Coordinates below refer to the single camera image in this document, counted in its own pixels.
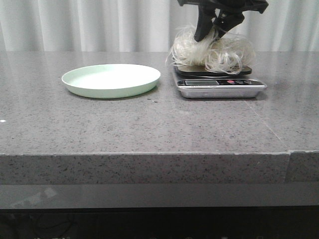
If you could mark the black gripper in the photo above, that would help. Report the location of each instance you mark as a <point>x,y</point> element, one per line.
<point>225,20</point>

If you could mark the white vermicelli noodle bundle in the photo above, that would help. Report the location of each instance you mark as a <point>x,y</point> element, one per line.
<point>229,54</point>

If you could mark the silver black kitchen scale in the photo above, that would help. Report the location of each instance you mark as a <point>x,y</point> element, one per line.
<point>195,82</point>

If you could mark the pale green round plate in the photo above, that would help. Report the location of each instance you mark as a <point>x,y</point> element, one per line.
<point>111,81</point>

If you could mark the white pleated curtain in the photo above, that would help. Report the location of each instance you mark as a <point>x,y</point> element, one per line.
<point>144,25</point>

